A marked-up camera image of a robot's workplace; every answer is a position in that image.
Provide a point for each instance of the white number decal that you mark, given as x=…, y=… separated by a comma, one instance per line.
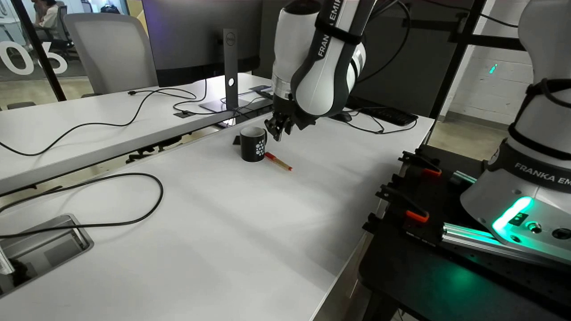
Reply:
x=19, y=60

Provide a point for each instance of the orange red pen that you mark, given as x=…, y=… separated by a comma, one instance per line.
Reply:
x=279, y=161

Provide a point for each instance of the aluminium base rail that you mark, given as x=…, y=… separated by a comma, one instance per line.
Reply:
x=475, y=235

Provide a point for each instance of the seated person in background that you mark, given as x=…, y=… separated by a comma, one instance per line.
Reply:
x=47, y=17

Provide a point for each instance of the black mounting breadboard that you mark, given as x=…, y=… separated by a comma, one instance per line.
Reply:
x=447, y=279

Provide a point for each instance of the black metal frame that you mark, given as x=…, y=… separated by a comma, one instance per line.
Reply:
x=458, y=60

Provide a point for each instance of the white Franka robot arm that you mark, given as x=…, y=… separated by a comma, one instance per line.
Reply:
x=322, y=65

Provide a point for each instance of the black mug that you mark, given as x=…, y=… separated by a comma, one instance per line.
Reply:
x=252, y=145

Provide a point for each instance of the black slanted post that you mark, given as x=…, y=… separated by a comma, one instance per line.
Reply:
x=38, y=54

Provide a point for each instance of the black monitor stand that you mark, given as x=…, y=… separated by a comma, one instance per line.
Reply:
x=229, y=65

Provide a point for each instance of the black flat device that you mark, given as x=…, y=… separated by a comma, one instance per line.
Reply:
x=384, y=113

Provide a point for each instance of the grey office chair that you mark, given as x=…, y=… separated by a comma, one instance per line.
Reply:
x=113, y=54

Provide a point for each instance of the white adjacent desk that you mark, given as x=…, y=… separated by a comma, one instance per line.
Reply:
x=60, y=136

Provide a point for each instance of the dark monitor screen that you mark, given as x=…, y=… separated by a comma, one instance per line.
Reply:
x=197, y=37

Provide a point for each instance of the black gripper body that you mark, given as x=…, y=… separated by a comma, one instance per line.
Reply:
x=288, y=117

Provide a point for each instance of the table power outlet box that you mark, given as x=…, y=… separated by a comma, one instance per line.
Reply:
x=47, y=251

